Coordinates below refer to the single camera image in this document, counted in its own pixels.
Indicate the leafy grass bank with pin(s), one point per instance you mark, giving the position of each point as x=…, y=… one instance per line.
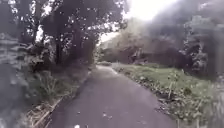
x=166, y=83

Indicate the cracked grey asphalt path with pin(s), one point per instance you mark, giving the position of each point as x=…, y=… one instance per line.
x=110, y=100

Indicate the row of dark trees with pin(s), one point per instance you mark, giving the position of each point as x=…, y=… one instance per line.
x=63, y=30

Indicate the weedy leaf-strewn verge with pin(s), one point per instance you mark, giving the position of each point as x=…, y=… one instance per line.
x=50, y=86

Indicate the bushes and trees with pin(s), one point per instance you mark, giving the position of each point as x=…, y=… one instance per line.
x=173, y=43

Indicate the robot's own part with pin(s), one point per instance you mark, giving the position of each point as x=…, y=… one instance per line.
x=77, y=126

